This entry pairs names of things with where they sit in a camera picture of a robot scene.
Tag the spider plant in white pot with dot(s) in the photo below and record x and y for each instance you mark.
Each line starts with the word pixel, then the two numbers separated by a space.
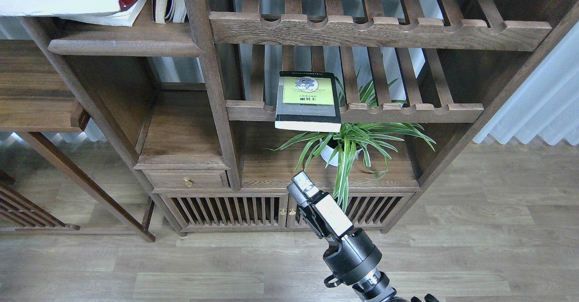
pixel 345 144

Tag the white curtain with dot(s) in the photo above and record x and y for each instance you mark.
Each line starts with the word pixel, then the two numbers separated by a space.
pixel 546 105

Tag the dark wooden bookshelf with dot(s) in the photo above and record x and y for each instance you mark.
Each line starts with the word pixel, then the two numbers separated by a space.
pixel 197 99

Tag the red cover book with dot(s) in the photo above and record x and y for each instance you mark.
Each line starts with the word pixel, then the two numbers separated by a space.
pixel 129 10

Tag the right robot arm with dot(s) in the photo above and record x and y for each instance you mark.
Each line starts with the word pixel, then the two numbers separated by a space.
pixel 383 292

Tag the black and green book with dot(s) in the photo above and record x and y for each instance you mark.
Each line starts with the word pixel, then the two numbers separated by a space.
pixel 307 101

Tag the brass drawer knob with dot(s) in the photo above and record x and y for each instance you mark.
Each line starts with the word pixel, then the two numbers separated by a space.
pixel 188 182

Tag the upright cream books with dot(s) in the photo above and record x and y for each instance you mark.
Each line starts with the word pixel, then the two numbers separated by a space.
pixel 169 11

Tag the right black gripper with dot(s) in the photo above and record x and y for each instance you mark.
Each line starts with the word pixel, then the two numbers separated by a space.
pixel 351 256

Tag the wooden side table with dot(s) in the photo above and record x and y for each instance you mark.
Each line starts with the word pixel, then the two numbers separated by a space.
pixel 35 100

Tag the brass cabinet door knobs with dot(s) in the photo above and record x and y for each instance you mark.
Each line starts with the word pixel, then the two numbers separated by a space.
pixel 290 211

